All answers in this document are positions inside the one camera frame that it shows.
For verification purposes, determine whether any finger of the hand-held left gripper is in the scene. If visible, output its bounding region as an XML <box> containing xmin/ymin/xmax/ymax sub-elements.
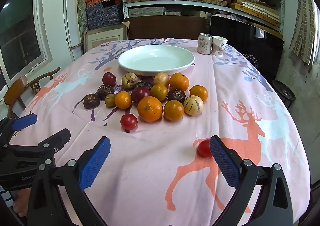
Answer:
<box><xmin>8</xmin><ymin>128</ymin><xmax>72</xmax><ymax>158</ymax></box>
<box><xmin>0</xmin><ymin>113</ymin><xmax>38</xmax><ymax>141</ymax></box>

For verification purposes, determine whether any dark water chestnut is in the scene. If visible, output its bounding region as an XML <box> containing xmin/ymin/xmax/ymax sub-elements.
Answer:
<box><xmin>97</xmin><ymin>85</ymin><xmax>115</xmax><ymax>101</ymax></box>
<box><xmin>167</xmin><ymin>88</ymin><xmax>186</xmax><ymax>104</ymax></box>
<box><xmin>83</xmin><ymin>93</ymin><xmax>101</xmax><ymax>109</ymax></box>
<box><xmin>135</xmin><ymin>81</ymin><xmax>154</xmax><ymax>91</ymax></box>

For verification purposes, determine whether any person's left hand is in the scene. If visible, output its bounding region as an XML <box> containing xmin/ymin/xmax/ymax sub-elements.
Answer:
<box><xmin>12</xmin><ymin>188</ymin><xmax>32</xmax><ymax>217</ymax></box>

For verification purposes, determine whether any white plate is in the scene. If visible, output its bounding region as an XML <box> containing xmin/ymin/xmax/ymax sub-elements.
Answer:
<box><xmin>118</xmin><ymin>45</ymin><xmax>195</xmax><ymax>77</ymax></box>

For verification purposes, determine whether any dark red plum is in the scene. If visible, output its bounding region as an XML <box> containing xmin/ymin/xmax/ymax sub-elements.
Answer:
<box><xmin>131</xmin><ymin>86</ymin><xmax>151</xmax><ymax>104</ymax></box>
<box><xmin>102</xmin><ymin>72</ymin><xmax>117</xmax><ymax>86</ymax></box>

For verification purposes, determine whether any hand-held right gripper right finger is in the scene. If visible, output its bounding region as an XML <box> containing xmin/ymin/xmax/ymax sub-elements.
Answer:
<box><xmin>209</xmin><ymin>135</ymin><xmax>294</xmax><ymax>226</ymax></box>

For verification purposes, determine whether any white board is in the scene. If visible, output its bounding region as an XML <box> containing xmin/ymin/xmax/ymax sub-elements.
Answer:
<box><xmin>62</xmin><ymin>0</ymin><xmax>83</xmax><ymax>62</ymax></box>

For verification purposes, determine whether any stack of blue patterned boxes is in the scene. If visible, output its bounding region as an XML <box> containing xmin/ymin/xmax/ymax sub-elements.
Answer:
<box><xmin>85</xmin><ymin>0</ymin><xmax>123</xmax><ymax>30</ymax></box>

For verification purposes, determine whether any pink deer print tablecloth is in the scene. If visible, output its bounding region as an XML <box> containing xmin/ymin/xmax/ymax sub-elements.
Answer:
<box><xmin>9</xmin><ymin>38</ymin><xmax>310</xmax><ymax>226</ymax></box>

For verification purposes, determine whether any black screen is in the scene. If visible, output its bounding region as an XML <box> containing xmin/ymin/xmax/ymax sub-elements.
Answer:
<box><xmin>209</xmin><ymin>15</ymin><xmax>285</xmax><ymax>81</ymax></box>

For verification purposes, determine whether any wooden chair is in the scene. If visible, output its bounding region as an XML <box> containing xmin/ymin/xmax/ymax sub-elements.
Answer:
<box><xmin>4</xmin><ymin>67</ymin><xmax>61</xmax><ymax>117</ymax></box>

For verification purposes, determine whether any white framed window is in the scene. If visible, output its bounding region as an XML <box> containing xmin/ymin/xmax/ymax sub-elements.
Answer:
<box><xmin>0</xmin><ymin>0</ymin><xmax>53</xmax><ymax>91</ymax></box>

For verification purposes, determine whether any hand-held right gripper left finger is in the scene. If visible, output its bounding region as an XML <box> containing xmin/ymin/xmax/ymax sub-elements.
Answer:
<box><xmin>27</xmin><ymin>136</ymin><xmax>111</xmax><ymax>226</ymax></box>

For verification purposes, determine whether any white paper cup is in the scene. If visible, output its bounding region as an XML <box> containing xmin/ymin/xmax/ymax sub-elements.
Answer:
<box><xmin>212</xmin><ymin>36</ymin><xmax>228</xmax><ymax>56</ymax></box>

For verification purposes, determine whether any large orange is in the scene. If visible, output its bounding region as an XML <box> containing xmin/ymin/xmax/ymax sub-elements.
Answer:
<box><xmin>137</xmin><ymin>96</ymin><xmax>163</xmax><ymax>122</ymax></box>

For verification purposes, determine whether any grey metal shelf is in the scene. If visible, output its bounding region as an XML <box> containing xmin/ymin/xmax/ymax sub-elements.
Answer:
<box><xmin>121</xmin><ymin>0</ymin><xmax>285</xmax><ymax>38</ymax></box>

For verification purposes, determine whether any striped pepino melon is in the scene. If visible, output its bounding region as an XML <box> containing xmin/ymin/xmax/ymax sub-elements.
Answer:
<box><xmin>183</xmin><ymin>95</ymin><xmax>204</xmax><ymax>116</ymax></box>
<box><xmin>121</xmin><ymin>72</ymin><xmax>138</xmax><ymax>89</ymax></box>

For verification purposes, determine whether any white drink can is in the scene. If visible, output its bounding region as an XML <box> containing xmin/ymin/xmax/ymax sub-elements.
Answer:
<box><xmin>197</xmin><ymin>33</ymin><xmax>212</xmax><ymax>55</ymax></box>

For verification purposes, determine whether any brick pattern panel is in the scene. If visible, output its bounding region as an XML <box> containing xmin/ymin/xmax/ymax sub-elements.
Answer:
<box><xmin>289</xmin><ymin>0</ymin><xmax>316</xmax><ymax>66</ymax></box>

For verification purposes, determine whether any beige picture frame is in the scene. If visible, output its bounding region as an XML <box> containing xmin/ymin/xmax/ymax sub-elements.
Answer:
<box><xmin>83</xmin><ymin>22</ymin><xmax>130</xmax><ymax>53</ymax></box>

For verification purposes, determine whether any black round stand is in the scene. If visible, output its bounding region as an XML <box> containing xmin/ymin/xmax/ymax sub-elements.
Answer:
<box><xmin>271</xmin><ymin>79</ymin><xmax>296</xmax><ymax>110</ymax></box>

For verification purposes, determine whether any bright red plum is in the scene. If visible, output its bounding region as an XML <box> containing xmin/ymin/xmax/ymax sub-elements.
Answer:
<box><xmin>196</xmin><ymin>139</ymin><xmax>213</xmax><ymax>158</ymax></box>
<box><xmin>120</xmin><ymin>113</ymin><xmax>138</xmax><ymax>131</ymax></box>

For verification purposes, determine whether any small yellow passion fruit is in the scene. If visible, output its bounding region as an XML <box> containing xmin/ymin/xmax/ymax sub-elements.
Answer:
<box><xmin>104</xmin><ymin>93</ymin><xmax>117</xmax><ymax>108</ymax></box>

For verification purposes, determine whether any small orange mandarin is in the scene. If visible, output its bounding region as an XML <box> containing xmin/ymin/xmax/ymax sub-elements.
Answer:
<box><xmin>114</xmin><ymin>91</ymin><xmax>132</xmax><ymax>110</ymax></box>

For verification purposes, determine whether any dark brown wooden board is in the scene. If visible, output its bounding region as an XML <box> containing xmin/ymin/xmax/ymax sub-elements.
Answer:
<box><xmin>123</xmin><ymin>16</ymin><xmax>211</xmax><ymax>40</ymax></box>

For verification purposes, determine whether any stone pattern board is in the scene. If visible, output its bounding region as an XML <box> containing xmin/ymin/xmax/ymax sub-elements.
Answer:
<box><xmin>76</xmin><ymin>0</ymin><xmax>89</xmax><ymax>31</ymax></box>

